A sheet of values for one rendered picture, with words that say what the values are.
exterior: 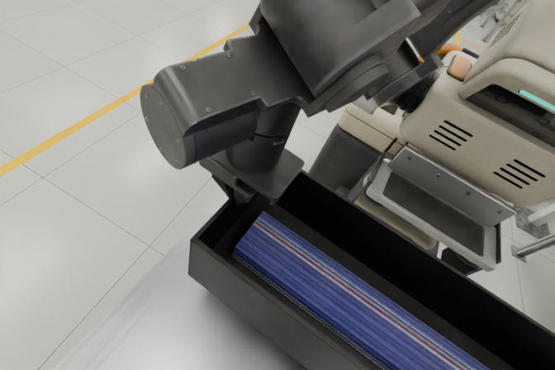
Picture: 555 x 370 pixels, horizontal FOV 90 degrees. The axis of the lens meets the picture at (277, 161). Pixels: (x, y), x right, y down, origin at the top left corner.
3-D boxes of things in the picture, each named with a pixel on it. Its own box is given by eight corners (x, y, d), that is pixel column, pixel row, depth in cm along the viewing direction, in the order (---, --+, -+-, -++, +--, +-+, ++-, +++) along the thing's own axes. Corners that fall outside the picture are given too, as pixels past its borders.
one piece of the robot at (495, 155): (329, 176, 106) (432, 26, 55) (419, 234, 99) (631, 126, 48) (294, 230, 92) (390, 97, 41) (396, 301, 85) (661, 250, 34)
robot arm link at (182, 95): (401, 66, 17) (326, -49, 17) (260, 127, 10) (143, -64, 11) (296, 144, 26) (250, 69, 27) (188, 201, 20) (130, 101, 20)
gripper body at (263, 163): (272, 210, 28) (295, 164, 22) (193, 154, 29) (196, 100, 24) (301, 172, 32) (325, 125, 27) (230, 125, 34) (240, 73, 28)
